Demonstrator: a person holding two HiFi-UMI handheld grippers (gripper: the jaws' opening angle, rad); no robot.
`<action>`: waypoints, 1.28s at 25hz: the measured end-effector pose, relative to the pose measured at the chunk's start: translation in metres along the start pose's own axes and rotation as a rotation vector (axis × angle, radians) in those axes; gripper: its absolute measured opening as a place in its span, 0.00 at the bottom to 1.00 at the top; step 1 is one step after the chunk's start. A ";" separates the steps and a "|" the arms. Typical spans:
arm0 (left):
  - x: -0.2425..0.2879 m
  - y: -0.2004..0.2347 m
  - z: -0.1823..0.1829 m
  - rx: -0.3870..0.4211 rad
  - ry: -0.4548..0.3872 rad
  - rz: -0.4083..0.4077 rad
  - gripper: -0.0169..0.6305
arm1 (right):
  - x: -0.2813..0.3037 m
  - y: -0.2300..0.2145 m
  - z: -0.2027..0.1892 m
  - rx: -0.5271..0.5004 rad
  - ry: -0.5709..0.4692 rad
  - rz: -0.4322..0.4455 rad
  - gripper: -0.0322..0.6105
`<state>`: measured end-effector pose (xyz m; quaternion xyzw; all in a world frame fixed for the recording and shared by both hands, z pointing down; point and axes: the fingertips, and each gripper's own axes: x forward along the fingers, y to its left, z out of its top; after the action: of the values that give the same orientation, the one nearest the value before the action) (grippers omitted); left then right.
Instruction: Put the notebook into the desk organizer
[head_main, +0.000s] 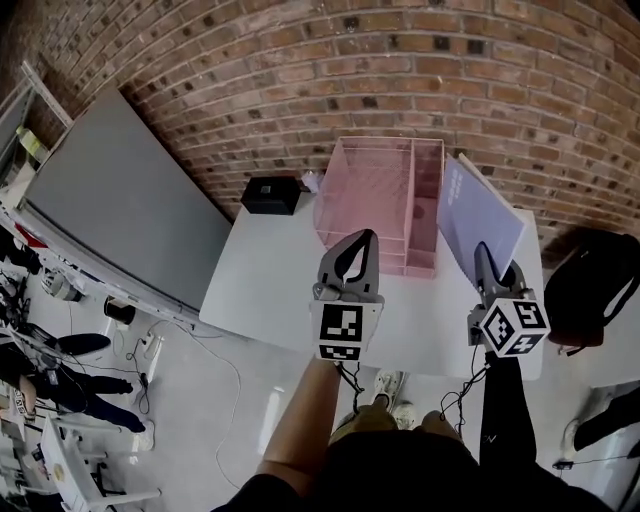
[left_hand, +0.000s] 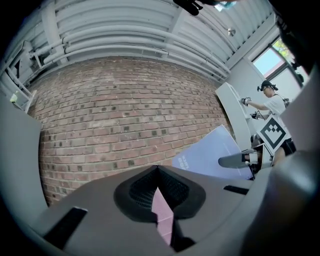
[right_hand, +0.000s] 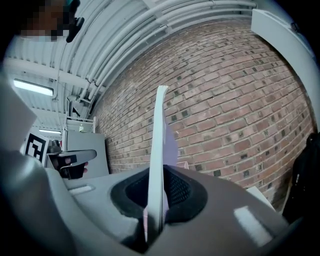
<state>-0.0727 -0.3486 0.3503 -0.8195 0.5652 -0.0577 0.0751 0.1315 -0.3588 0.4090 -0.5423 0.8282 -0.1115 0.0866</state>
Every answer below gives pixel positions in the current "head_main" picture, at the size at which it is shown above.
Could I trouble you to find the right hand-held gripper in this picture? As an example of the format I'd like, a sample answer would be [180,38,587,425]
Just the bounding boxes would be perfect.
[466,240,552,359]

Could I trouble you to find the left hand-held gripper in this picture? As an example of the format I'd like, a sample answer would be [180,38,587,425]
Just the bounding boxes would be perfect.
[308,228,387,363]

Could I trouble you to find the lavender folder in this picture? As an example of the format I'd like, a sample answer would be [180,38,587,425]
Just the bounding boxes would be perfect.
[435,152,529,292]

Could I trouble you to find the pink mesh desk organizer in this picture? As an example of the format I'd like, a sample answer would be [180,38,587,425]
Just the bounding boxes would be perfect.
[313,135,446,279]

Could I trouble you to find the person's right forearm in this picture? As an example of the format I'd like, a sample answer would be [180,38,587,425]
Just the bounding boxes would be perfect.
[478,349,540,470]

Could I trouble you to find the person's left forearm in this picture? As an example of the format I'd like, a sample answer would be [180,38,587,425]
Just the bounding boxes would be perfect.
[256,356,345,495]

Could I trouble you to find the white desk with drawers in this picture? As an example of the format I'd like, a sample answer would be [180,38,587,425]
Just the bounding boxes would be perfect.
[198,198,546,383]

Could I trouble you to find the black backpack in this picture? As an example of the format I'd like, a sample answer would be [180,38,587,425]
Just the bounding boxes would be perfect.
[541,226,640,350]

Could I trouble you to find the brown wooden chair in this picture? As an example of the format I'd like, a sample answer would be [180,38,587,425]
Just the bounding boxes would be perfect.
[546,328,602,357]

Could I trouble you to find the black box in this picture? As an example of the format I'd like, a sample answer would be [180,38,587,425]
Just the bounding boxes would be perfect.
[239,175,302,217]

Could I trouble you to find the person's left white shoe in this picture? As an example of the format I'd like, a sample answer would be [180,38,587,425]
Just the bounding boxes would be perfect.
[373,369,406,409]

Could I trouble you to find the person's white shoe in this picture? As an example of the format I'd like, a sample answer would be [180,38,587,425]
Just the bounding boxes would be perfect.
[391,401,417,431]
[373,369,406,409]

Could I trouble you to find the person's khaki trousers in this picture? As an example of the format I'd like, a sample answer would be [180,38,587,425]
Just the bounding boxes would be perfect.
[326,402,465,447]

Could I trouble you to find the person's right white shoe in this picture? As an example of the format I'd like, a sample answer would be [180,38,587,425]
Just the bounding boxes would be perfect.
[391,401,417,431]

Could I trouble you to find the person's black shirt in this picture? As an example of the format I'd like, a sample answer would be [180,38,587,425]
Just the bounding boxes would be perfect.
[209,428,617,512]

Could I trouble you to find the black bucket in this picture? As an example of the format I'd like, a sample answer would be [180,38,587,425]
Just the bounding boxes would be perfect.
[103,295,138,325]

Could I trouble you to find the grey refrigerator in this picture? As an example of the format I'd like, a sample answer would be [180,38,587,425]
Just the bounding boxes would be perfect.
[0,85,234,327]

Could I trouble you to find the red sticker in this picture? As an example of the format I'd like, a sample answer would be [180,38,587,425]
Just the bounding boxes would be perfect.
[14,221,52,250]

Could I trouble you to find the green bottle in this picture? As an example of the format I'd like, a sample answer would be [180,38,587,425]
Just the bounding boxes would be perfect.
[15,125,45,164]

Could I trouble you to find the small white table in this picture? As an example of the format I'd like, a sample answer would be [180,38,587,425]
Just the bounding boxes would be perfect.
[38,413,164,512]

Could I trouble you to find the white metal shelving unit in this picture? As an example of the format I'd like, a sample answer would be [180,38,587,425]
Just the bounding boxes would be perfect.
[0,60,74,202]

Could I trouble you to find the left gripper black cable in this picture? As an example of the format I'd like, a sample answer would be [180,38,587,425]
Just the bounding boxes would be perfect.
[333,359,365,417]

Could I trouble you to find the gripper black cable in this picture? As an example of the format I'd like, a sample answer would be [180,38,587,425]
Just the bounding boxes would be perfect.
[333,359,365,417]
[438,348,495,432]

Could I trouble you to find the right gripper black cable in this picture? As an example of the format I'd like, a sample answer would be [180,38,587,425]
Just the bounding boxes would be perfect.
[438,348,495,432]

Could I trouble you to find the white floor cable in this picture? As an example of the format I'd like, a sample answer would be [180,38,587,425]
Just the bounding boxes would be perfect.
[163,318,242,490]

